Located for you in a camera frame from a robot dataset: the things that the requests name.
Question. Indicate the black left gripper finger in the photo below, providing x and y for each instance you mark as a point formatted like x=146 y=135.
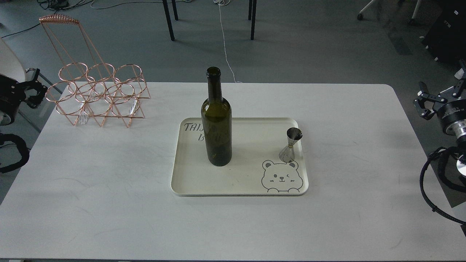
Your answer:
x=34 y=91

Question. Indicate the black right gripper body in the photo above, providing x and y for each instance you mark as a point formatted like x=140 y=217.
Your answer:
x=452 y=117

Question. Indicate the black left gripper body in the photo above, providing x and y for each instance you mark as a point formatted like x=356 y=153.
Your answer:
x=10 y=98

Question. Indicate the steel double jigger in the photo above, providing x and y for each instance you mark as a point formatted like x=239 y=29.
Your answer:
x=287 y=154

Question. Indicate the dark green wine bottle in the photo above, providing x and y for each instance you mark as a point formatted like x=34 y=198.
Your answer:
x=216 y=115

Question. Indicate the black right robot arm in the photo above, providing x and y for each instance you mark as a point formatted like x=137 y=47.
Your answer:
x=427 y=105

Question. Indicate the black equipment box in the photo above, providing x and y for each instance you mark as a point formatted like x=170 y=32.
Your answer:
x=446 y=38

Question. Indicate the cream bear tray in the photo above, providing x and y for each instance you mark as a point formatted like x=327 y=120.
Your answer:
x=255 y=168

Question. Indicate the rose gold wire bottle rack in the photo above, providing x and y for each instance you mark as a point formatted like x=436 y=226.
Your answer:
x=93 y=90

